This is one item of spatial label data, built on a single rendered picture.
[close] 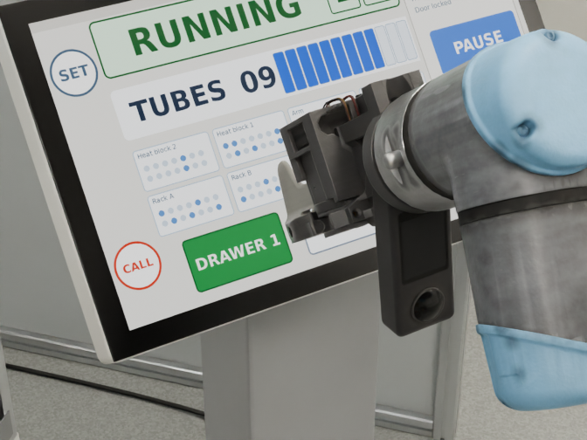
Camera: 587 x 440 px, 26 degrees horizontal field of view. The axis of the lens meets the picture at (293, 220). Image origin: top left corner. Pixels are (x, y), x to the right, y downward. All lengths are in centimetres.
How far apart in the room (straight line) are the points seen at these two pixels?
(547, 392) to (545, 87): 15
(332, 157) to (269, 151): 30
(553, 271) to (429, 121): 11
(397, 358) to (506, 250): 164
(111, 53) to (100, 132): 7
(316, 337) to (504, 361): 66
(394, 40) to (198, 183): 24
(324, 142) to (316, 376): 56
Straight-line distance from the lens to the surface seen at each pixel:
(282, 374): 132
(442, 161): 70
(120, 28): 111
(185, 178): 109
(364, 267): 114
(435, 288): 84
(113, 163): 108
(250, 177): 111
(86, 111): 108
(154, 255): 107
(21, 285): 251
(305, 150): 84
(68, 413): 245
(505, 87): 64
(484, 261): 67
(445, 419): 234
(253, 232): 110
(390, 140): 75
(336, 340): 134
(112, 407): 245
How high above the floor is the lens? 164
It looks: 34 degrees down
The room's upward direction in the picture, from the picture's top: straight up
